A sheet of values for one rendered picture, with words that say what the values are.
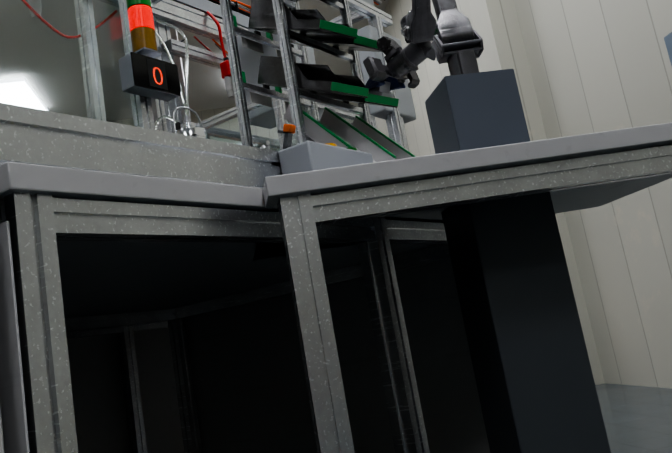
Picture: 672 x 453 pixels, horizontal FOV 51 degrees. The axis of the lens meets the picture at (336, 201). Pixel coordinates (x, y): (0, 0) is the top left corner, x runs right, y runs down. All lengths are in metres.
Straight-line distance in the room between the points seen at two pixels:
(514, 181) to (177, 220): 0.51
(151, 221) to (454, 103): 0.65
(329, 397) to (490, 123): 0.62
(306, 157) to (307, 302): 0.32
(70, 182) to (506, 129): 0.82
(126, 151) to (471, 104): 0.65
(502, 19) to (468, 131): 4.26
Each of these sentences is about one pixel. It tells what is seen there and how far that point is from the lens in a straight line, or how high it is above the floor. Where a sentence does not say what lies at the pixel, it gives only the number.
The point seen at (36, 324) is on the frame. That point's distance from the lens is 0.80.
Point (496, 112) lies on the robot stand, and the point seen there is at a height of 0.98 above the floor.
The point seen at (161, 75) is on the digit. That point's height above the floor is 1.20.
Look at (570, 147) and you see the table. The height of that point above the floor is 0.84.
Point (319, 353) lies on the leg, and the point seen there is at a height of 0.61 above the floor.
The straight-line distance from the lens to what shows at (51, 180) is 0.84.
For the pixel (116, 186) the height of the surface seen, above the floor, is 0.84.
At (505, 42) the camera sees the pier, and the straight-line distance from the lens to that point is 5.51.
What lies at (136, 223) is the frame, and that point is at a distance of 0.91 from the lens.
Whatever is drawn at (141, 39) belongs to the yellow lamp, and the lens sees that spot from 1.54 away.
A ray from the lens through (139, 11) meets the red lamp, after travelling 1.57.
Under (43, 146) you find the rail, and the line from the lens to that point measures 0.94.
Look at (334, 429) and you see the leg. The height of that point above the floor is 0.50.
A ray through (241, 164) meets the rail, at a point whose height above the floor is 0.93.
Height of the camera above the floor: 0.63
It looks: 11 degrees up
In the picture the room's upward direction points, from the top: 10 degrees counter-clockwise
